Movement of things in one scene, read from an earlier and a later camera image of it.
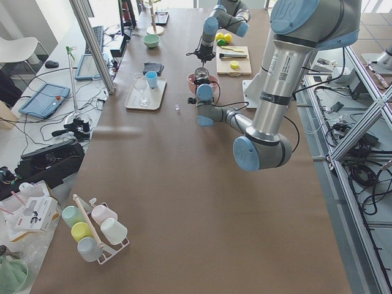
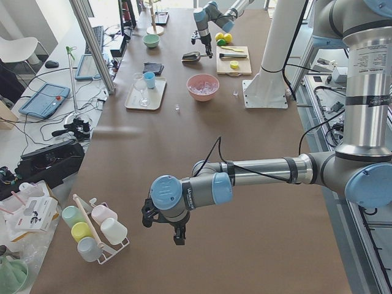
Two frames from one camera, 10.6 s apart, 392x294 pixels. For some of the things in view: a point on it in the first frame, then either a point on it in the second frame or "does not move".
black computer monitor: x=127 y=18 does not move
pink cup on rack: x=101 y=212 does not move
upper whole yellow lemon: x=228 y=37 does not move
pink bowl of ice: x=213 y=80 does not move
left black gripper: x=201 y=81 → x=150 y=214
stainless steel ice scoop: x=201 y=72 → x=192 y=56
